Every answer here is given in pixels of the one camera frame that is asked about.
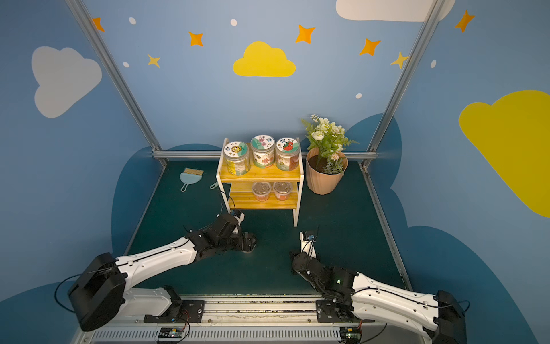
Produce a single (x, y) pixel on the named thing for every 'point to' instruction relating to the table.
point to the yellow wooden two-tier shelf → (238, 193)
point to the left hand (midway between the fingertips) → (249, 236)
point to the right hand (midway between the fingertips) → (295, 249)
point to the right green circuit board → (350, 335)
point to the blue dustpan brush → (190, 176)
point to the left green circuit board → (170, 332)
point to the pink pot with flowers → (326, 160)
